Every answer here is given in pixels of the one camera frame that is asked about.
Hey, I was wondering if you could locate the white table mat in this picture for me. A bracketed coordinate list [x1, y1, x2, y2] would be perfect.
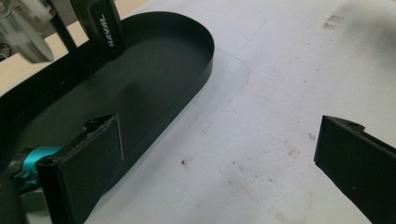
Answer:
[26, 0, 396, 224]

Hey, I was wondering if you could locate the silver key fob with keychain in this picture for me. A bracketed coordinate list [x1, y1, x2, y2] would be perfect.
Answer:
[0, 0, 55, 64]

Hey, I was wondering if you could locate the black key fob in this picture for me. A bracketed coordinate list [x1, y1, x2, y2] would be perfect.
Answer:
[69, 0, 126, 60]

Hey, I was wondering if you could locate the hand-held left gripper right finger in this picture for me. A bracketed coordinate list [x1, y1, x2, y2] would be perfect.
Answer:
[313, 115, 396, 224]

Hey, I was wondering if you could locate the black oval tray key stand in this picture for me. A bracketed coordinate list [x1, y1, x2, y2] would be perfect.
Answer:
[0, 0, 216, 224]

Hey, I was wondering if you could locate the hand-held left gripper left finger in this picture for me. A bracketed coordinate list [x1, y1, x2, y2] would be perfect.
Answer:
[35, 114, 126, 224]

